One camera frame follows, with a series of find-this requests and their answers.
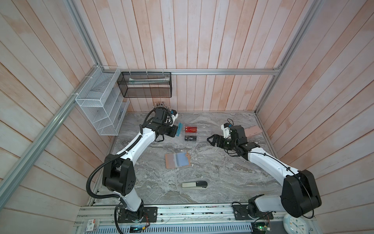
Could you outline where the clear acrylic tiered organizer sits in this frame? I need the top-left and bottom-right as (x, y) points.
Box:
(183, 124), (212, 144)

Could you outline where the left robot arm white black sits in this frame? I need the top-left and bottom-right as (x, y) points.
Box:
(102, 107), (178, 212)

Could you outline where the black corrugated cable hose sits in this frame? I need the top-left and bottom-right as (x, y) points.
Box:
(85, 106), (170, 234)

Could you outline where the bundle of pencils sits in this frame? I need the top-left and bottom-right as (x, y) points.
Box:
(155, 101), (170, 110)

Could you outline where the black VIP card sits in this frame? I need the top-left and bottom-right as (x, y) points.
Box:
(185, 135), (197, 141)

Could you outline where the white wall clock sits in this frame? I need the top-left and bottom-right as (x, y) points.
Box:
(283, 214), (309, 234)

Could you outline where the pink pencil case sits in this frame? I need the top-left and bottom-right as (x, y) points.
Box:
(244, 126), (263, 138)

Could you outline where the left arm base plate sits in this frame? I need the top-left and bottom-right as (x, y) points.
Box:
(117, 206), (158, 223)

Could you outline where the black mesh wall basket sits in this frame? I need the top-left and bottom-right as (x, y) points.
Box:
(117, 71), (172, 98)

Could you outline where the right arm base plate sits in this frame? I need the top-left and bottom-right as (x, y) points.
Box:
(231, 202), (274, 220)

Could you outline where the small white label box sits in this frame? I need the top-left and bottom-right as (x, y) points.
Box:
(85, 219), (100, 233)

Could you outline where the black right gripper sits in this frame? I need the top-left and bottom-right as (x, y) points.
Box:
(207, 135), (238, 152)

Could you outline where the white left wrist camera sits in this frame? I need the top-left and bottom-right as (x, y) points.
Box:
(170, 109), (178, 125)

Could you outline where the aluminium front rail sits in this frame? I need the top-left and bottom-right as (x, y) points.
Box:
(72, 203), (286, 234)

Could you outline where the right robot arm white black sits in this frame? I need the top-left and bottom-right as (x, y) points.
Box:
(207, 123), (322, 218)

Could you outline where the beige black stapler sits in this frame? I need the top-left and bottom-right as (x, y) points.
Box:
(182, 181), (208, 190)

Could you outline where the white wire mesh shelf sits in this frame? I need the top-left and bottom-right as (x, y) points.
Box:
(76, 66), (130, 136)

